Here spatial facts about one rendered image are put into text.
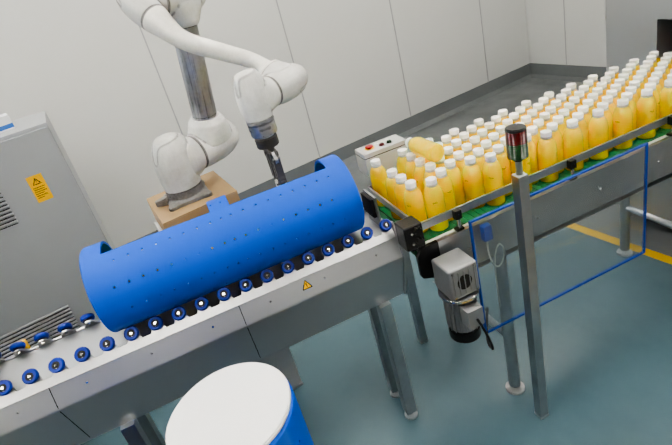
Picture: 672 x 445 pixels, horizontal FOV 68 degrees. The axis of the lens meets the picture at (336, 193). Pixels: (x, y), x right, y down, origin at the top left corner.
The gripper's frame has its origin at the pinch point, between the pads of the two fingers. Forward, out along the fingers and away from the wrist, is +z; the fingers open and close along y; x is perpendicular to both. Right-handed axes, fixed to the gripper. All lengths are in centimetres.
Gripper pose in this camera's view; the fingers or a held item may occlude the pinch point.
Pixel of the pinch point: (283, 189)
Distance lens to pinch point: 170.2
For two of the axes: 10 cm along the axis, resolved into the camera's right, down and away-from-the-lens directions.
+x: 9.0, -3.7, 2.3
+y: 3.6, 3.2, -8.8
